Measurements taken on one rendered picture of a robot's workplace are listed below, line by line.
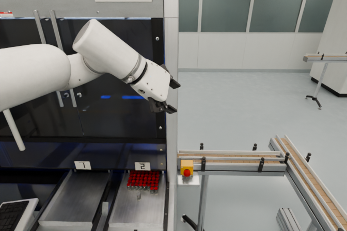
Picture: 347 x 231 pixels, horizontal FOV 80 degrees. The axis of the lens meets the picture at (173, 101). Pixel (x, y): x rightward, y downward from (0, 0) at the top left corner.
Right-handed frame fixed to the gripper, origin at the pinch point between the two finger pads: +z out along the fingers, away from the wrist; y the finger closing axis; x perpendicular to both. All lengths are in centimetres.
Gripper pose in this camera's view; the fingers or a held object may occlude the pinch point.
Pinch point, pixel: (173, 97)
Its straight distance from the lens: 64.9
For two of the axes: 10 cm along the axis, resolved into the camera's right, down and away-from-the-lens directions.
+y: 1.3, -8.6, 4.9
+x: -7.5, 2.4, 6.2
